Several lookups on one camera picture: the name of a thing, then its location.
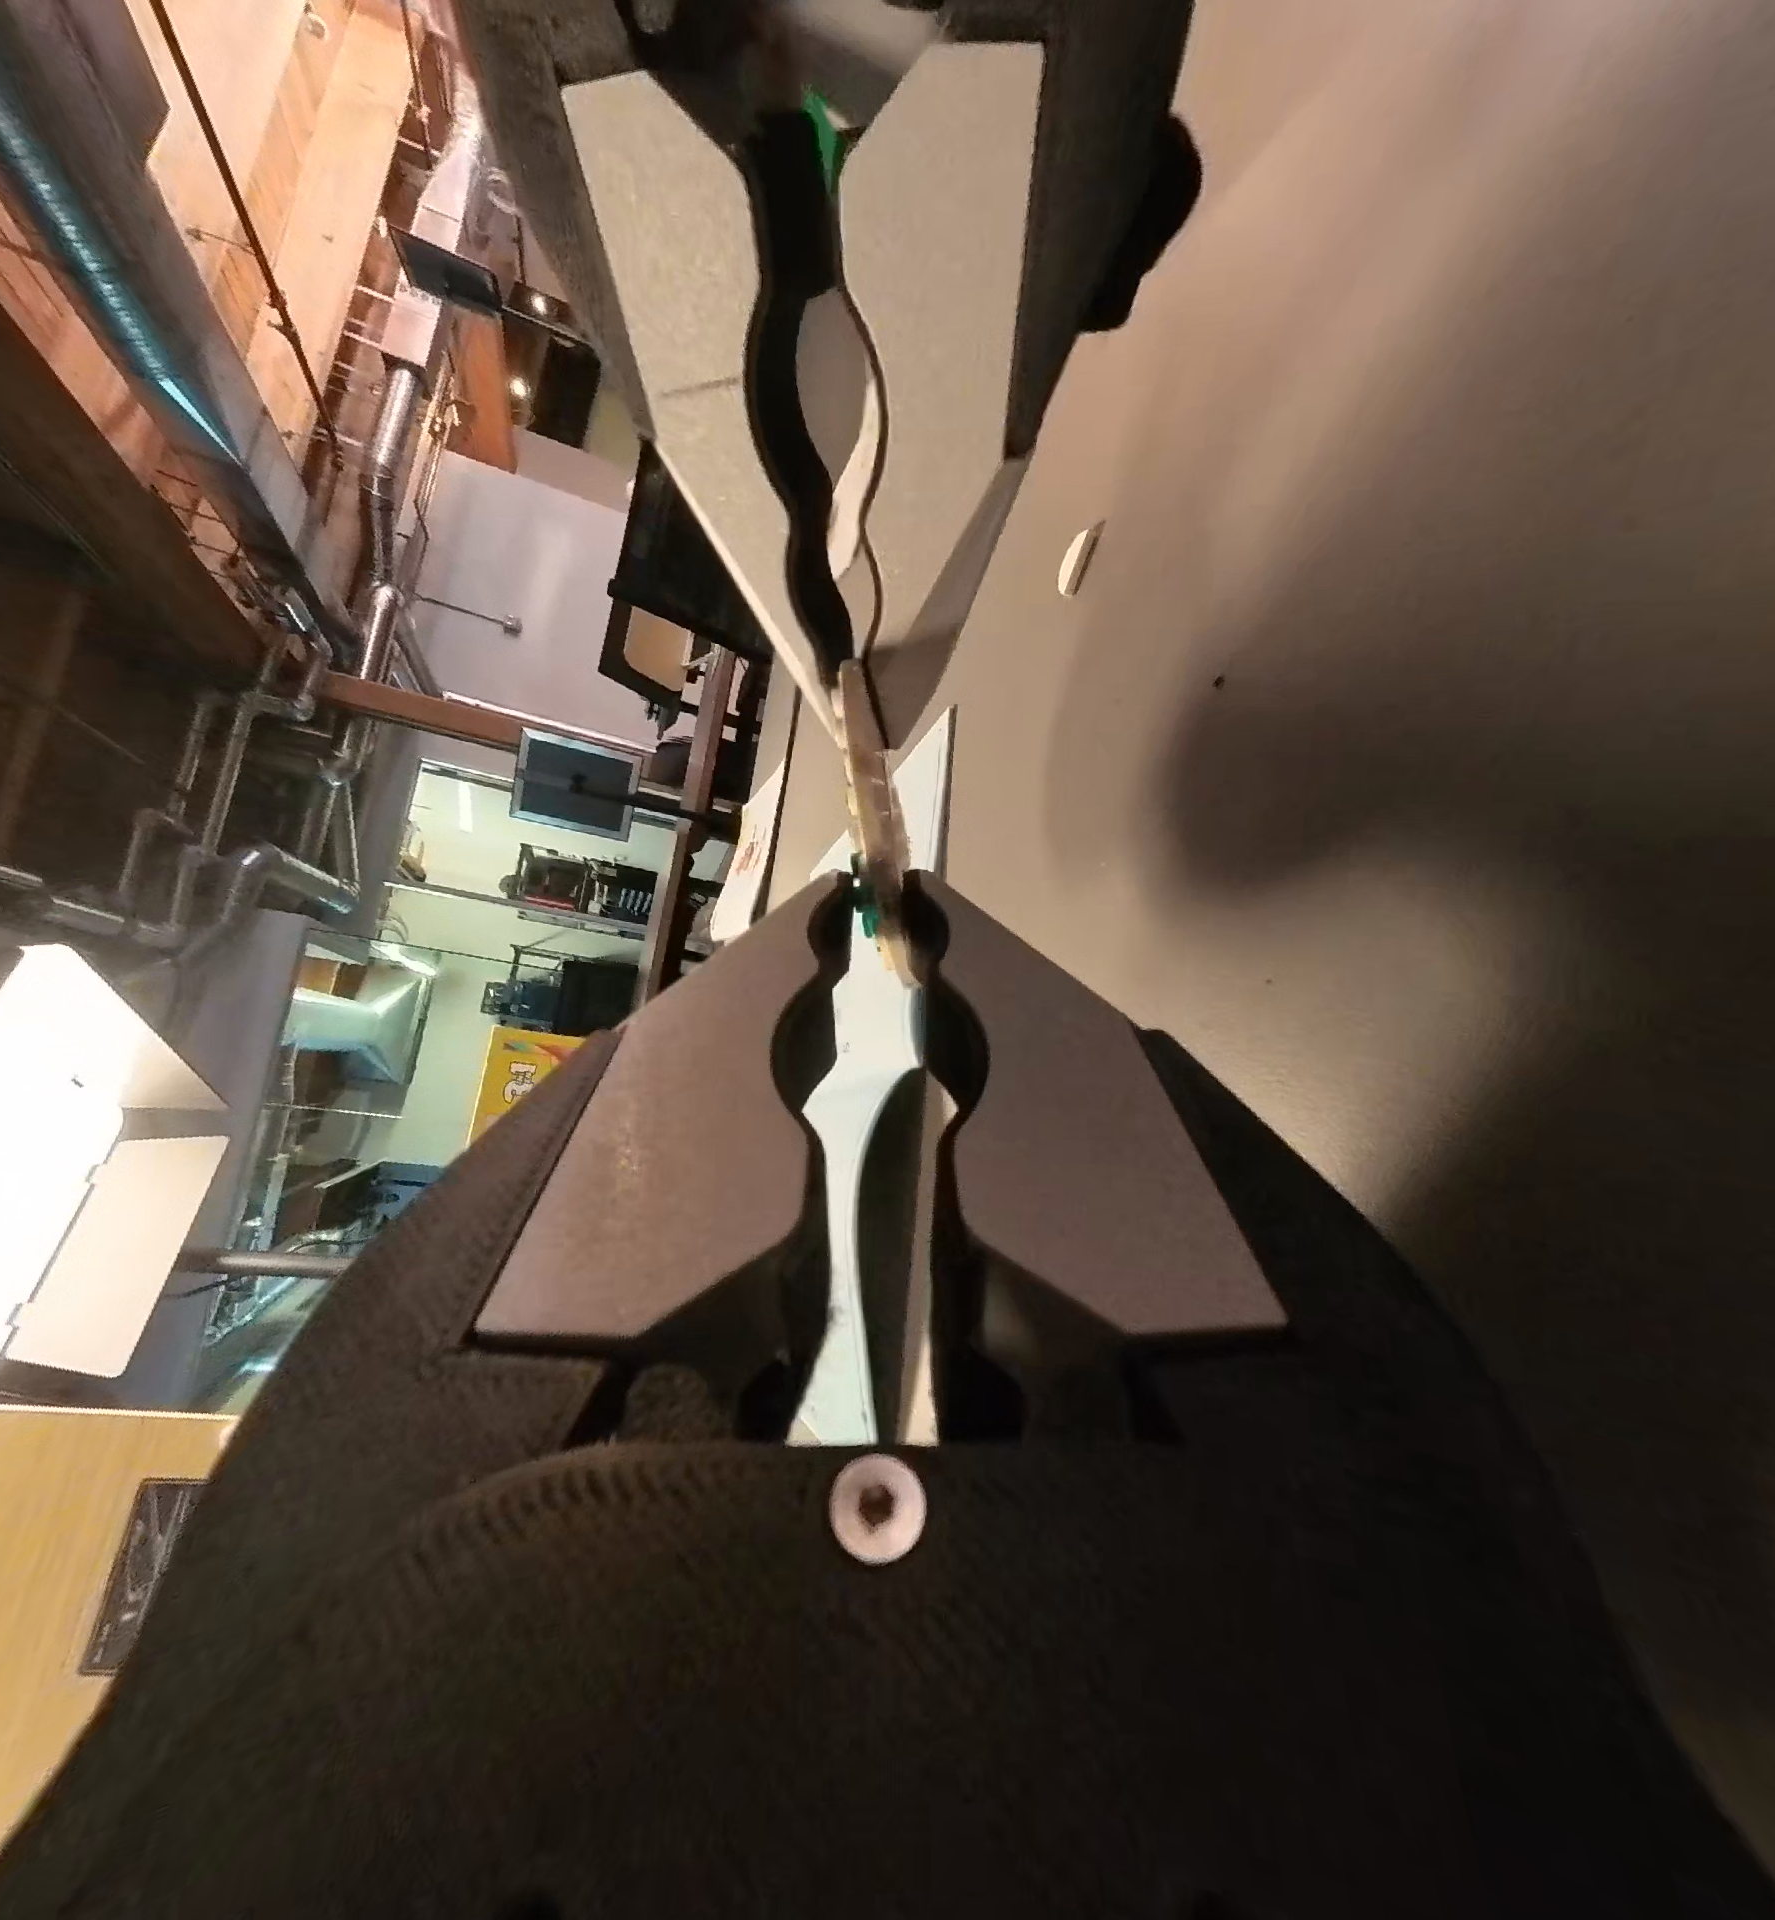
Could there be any white paper with red print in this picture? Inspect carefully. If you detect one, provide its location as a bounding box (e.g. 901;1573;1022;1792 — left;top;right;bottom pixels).
708;791;802;965

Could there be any bright ceiling light panel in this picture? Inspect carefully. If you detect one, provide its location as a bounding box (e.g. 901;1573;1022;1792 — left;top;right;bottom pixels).
0;943;232;1384

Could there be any teal ceiling duct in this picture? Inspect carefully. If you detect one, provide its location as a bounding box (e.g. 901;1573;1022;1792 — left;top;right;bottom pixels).
0;0;255;463

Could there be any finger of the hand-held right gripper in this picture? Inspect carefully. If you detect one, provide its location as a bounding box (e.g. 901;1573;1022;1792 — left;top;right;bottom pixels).
560;72;872;680
805;43;1051;739

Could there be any black label plate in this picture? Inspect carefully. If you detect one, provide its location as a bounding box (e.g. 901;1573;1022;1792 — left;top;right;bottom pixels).
82;1476;210;1676

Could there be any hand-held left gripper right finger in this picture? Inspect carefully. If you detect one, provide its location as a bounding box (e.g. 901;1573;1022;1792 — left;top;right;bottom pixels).
902;869;1291;1342

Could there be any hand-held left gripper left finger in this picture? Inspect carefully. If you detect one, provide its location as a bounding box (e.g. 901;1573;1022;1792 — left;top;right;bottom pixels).
474;866;852;1342

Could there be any white instruction sheet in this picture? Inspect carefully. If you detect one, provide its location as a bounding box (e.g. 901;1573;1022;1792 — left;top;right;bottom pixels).
884;700;961;874

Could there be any wall monitor screen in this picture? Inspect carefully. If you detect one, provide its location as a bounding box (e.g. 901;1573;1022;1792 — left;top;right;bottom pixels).
509;728;644;836

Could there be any black framed screen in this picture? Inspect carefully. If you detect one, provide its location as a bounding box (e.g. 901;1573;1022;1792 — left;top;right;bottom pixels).
606;439;773;709

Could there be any beige toothed piece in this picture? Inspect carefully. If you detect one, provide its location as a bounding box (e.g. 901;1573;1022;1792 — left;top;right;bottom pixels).
832;655;928;988

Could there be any silver ventilation duct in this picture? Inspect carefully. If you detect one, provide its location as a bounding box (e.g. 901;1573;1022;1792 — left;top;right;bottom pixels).
335;357;435;713

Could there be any light wooden cabinet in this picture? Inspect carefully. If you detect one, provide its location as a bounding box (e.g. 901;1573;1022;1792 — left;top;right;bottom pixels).
0;1406;235;1920

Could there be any yellow poster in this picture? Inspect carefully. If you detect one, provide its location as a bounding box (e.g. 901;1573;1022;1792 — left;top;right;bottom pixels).
470;1019;591;1144

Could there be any brown wooden beam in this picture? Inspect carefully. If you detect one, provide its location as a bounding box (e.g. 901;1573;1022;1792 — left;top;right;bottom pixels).
315;666;517;739

